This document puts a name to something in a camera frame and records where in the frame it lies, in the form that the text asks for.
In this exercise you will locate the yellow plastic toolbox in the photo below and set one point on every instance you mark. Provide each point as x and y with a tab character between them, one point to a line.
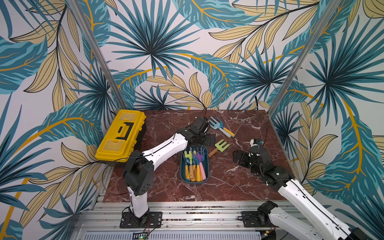
123	137

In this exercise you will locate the left aluminium corner post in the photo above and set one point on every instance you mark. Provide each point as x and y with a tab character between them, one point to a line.
94	46

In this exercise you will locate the aluminium corner post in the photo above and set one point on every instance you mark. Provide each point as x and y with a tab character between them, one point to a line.
94	46
319	28

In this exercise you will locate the purple small rake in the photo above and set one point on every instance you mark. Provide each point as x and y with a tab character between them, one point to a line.
198	155

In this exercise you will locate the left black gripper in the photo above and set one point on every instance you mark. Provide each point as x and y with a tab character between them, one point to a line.
208	142

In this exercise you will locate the green rake wooden handle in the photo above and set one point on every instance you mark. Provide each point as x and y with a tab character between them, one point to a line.
220	146
189	168

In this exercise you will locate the blue claw rake yellow handle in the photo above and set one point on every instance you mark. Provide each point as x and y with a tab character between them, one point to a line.
197	172

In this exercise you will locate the aluminium rail frame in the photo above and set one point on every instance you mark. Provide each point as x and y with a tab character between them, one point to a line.
180	220

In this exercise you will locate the right aluminium corner post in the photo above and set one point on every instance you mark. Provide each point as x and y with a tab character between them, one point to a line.
319	28

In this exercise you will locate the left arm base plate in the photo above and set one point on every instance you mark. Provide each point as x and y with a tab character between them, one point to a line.
150	220

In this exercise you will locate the teal storage tray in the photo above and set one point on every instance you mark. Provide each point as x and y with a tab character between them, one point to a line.
205	164

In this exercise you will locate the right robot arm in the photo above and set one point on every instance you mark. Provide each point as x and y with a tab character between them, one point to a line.
322	225

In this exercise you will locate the light blue fork pink handle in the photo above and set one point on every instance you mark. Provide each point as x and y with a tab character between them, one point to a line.
216	126

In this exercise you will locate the teal fork yellow handle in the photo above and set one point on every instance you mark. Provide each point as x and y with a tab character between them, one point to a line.
225	129

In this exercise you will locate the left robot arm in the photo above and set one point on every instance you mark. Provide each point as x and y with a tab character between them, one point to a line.
140	166

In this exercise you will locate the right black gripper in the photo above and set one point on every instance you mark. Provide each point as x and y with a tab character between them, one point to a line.
242	158

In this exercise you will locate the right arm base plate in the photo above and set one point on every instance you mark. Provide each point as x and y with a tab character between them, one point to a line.
255	219

